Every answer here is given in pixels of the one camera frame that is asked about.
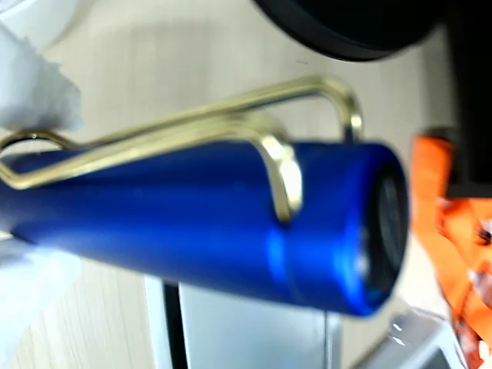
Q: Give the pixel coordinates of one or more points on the blue pen with metal clip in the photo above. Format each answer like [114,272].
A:
[173,215]

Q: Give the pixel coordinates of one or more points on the grey glossy plastic object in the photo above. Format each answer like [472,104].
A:
[415,346]

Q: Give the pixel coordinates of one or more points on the black monitor stand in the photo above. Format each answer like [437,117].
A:
[365,27]

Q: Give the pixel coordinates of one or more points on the orange plastic object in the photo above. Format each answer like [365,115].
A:
[434,184]

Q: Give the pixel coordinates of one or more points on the white crumpled tissue paper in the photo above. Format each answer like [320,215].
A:
[34,88]

